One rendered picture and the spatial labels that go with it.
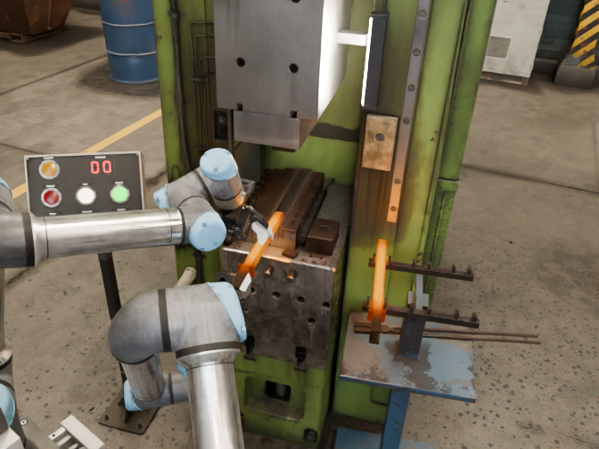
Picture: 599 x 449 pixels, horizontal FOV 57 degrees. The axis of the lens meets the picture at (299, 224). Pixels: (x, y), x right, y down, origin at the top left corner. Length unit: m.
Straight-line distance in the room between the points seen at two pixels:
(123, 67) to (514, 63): 4.26
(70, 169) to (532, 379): 2.18
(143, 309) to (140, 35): 5.28
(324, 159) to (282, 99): 0.63
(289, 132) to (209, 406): 0.87
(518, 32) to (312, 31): 5.42
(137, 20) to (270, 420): 4.63
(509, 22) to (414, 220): 5.12
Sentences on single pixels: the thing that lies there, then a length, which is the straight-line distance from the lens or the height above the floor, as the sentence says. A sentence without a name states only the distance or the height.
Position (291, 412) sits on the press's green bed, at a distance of 2.31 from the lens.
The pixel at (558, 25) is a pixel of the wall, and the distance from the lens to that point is 7.44.
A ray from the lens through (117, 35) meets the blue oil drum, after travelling 6.20.
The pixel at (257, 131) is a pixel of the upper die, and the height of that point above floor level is 1.31.
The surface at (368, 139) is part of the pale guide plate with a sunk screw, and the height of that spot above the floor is 1.28.
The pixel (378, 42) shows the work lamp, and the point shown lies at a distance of 1.59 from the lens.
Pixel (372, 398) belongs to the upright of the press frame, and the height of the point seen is 0.14.
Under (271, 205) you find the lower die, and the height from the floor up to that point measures 0.99.
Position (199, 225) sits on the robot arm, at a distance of 1.09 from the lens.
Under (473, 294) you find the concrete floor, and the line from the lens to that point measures 3.27.
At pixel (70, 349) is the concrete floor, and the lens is 2.91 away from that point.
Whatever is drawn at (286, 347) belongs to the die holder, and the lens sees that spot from 2.00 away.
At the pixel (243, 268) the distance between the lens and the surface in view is 1.55.
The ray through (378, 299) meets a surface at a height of 0.97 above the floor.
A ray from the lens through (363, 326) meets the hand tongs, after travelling 1.85.
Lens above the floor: 1.95
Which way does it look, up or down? 32 degrees down
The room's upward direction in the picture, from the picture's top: 3 degrees clockwise
